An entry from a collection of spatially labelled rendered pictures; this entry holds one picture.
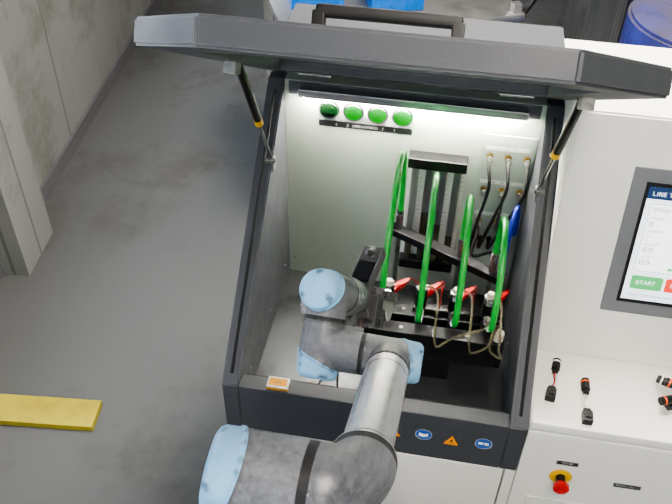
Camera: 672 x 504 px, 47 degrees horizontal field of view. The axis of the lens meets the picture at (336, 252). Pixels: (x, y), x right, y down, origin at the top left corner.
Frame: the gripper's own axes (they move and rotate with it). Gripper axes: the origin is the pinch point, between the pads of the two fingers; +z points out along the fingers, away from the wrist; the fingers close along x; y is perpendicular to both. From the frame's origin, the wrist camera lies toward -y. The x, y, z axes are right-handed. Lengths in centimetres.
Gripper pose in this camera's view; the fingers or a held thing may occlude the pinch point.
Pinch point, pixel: (385, 296)
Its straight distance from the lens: 166.9
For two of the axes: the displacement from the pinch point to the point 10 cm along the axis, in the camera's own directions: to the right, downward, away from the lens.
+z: 3.9, 1.5, 9.1
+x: 9.1, 0.9, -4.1
